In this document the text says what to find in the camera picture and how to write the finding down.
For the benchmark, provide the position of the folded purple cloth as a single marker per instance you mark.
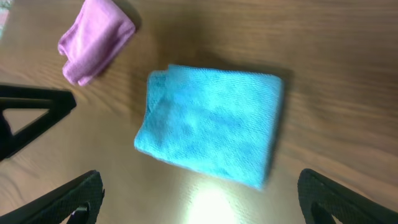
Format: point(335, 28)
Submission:
point(99, 32)

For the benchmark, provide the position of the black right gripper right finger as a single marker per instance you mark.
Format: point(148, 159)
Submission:
point(323, 200)

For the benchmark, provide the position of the blue cloth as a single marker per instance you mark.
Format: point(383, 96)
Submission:
point(217, 122)

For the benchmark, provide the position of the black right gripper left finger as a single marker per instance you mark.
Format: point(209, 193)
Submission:
point(78, 201)

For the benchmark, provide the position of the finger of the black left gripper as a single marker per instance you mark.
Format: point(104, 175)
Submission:
point(56, 103)

